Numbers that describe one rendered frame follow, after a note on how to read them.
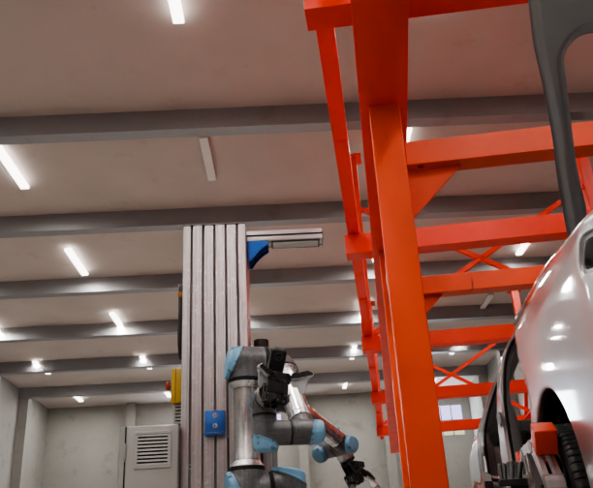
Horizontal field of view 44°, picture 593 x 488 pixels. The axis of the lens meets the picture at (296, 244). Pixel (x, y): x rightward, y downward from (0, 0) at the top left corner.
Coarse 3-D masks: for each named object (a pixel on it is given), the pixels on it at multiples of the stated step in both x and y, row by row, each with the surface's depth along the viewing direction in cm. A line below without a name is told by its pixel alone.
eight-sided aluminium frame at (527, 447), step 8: (528, 440) 262; (520, 448) 277; (528, 448) 261; (520, 456) 278; (536, 456) 251; (552, 456) 249; (536, 464) 252; (544, 464) 246; (552, 464) 246; (544, 472) 243; (552, 472) 247; (560, 472) 242; (544, 480) 240; (552, 480) 238; (560, 480) 238
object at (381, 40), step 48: (336, 0) 357; (384, 0) 319; (432, 0) 356; (480, 0) 357; (336, 48) 413; (384, 48) 348; (336, 96) 453; (384, 96) 382; (336, 144) 504; (432, 240) 623; (480, 240) 617; (528, 240) 622; (384, 336) 765; (432, 336) 895; (480, 336) 888; (480, 384) 1160; (384, 432) 1442
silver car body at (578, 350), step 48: (528, 0) 296; (576, 0) 294; (576, 192) 325; (576, 240) 214; (576, 288) 217; (528, 336) 292; (576, 336) 223; (528, 384) 302; (576, 384) 228; (480, 432) 516; (528, 432) 406; (576, 432) 234
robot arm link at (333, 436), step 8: (280, 408) 302; (312, 408) 310; (320, 416) 310; (328, 424) 312; (328, 432) 311; (336, 432) 313; (328, 440) 312; (336, 440) 313; (344, 440) 315; (352, 440) 315; (336, 448) 315; (344, 448) 314; (352, 448) 313
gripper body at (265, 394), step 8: (272, 376) 207; (280, 376) 207; (264, 384) 209; (272, 384) 206; (280, 384) 207; (264, 392) 207; (272, 392) 205; (280, 392) 206; (264, 400) 206; (272, 400) 206; (280, 400) 207; (288, 400) 206; (272, 408) 213
